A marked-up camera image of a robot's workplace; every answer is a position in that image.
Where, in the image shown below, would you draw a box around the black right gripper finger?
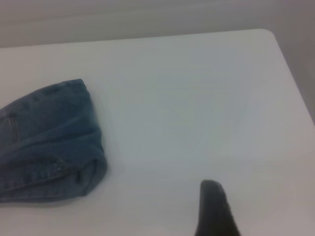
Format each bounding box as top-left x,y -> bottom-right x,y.
194,179 -> 242,236

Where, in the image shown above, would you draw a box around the blue denim shorts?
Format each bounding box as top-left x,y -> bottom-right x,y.
0,78 -> 108,204

